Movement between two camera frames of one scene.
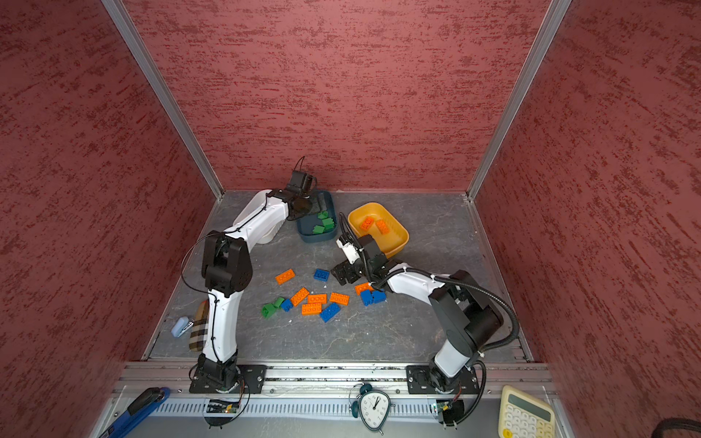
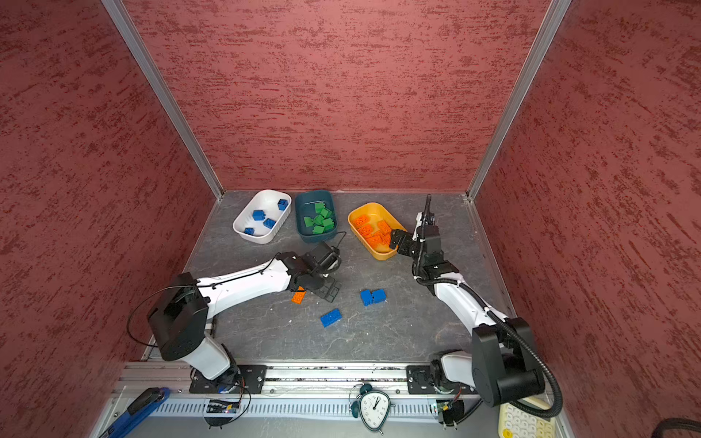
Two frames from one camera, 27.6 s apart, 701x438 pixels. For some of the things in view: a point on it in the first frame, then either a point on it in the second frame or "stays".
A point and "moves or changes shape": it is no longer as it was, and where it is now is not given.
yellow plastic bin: (377, 220) stays
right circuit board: (450, 411) stays
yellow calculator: (521, 416) stays
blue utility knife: (137, 411) stays
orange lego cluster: (360, 288) to (365, 230)
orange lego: (382, 227) stays
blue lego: (379, 297) stays
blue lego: (367, 297) stays
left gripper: (296, 213) to (324, 289)
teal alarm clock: (373, 405) stays
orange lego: (367, 223) moves or changes shape
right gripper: (340, 270) to (407, 238)
